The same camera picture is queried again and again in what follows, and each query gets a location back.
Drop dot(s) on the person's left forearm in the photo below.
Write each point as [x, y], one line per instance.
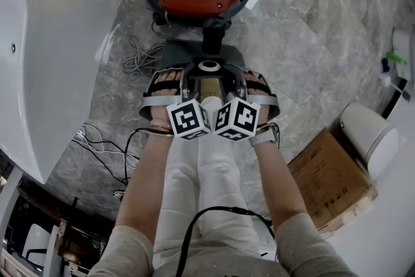
[142, 185]

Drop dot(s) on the large brown cardboard box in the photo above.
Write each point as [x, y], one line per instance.
[324, 178]

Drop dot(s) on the person's white trousers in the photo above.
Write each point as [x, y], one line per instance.
[210, 172]

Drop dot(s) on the white toilet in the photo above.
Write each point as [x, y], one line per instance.
[366, 133]
[403, 42]

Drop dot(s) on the white bathtub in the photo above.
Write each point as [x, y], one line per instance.
[58, 74]

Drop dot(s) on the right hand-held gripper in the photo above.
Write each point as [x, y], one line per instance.
[240, 118]

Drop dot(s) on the person's light knit sweater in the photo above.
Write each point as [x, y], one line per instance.
[129, 256]

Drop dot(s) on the person's right forearm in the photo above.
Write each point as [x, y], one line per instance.
[279, 185]

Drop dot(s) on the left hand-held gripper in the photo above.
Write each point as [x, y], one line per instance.
[184, 120]

